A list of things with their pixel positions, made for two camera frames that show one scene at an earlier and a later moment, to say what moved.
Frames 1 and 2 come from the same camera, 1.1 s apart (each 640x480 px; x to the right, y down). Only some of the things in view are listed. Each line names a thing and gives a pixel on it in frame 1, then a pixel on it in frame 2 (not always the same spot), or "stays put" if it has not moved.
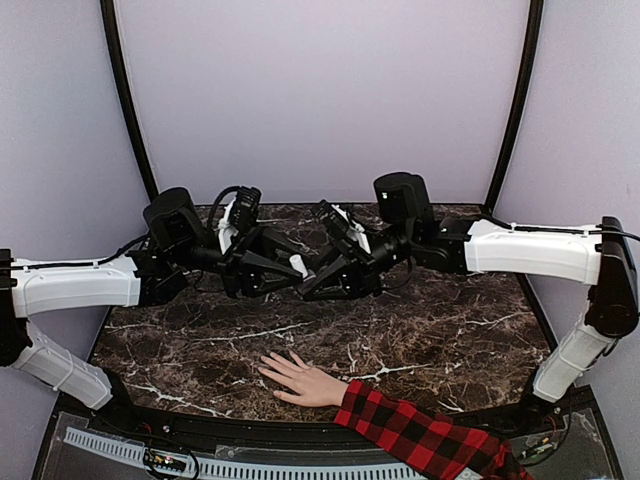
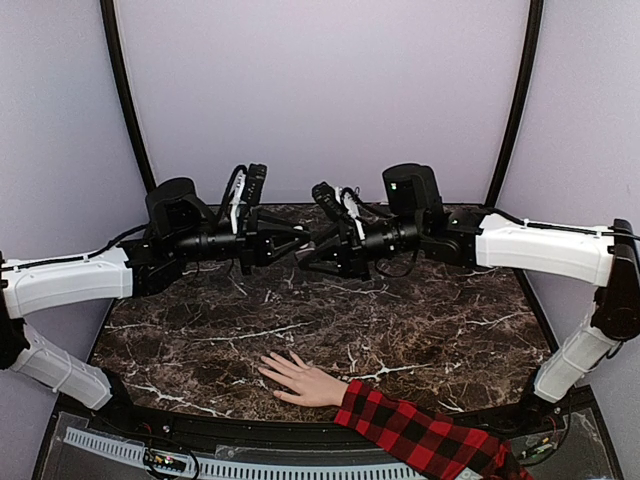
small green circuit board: x=168 y=462 stays put
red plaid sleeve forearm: x=437 y=446 stays put
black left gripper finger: x=278 y=249 -> x=271 y=224
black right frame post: x=536 y=10 stays put
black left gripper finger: x=260 y=276 -> x=272 y=249
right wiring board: x=530 y=448 stays put
